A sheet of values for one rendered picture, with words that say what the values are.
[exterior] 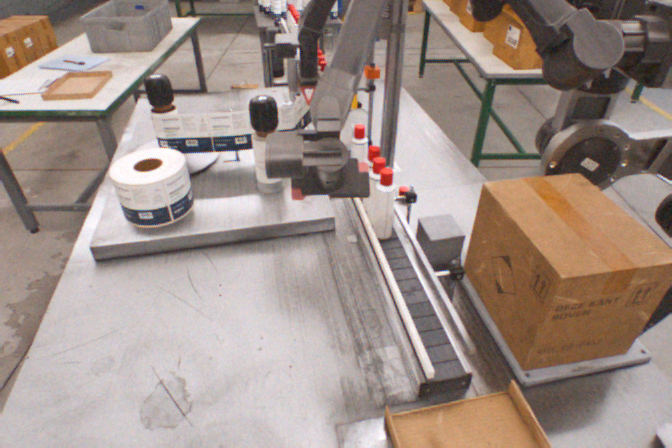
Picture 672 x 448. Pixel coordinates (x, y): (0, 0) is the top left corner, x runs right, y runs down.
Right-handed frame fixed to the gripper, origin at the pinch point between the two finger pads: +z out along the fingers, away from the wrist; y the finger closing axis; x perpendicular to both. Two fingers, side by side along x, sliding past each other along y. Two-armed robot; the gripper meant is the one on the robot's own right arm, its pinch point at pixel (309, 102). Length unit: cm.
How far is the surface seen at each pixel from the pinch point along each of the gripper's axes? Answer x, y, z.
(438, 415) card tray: 10, 92, 25
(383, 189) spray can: 11.6, 45.2, 4.5
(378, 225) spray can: 11.2, 45.3, 16.0
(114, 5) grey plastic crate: -109, -236, 18
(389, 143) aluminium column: 27.7, 2.3, 16.2
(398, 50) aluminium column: 27.7, 1.7, -16.0
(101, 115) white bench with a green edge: -91, -86, 38
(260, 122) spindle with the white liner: -16.5, 16.0, -2.1
